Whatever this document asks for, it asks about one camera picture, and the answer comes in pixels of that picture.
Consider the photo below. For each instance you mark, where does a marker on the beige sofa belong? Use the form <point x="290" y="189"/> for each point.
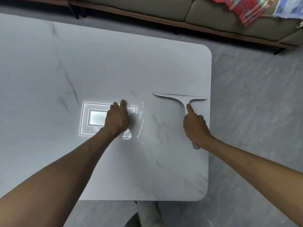
<point x="213" y="18"/>

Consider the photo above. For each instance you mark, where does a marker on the person's left forearm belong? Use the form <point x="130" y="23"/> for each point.
<point x="52" y="182"/>

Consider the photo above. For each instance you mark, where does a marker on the person's right forearm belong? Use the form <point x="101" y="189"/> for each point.
<point x="255" y="177"/>

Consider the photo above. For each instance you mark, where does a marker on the person's right leg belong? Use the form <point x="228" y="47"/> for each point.
<point x="150" y="215"/>

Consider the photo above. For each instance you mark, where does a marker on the person's right hand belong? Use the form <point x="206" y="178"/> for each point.
<point x="196" y="130"/>

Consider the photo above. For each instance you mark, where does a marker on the white plastic squeegee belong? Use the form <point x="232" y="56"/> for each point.
<point x="182" y="99"/>

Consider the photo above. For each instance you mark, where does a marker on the red plaid blanket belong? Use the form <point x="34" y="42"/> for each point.
<point x="248" y="9"/>

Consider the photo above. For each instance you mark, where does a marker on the person's left hand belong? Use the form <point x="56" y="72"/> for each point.
<point x="117" y="120"/>

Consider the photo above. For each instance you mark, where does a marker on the white marble table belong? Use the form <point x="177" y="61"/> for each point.
<point x="118" y="68"/>

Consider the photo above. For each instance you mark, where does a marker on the light blue cloth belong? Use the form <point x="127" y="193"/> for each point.
<point x="287" y="7"/>

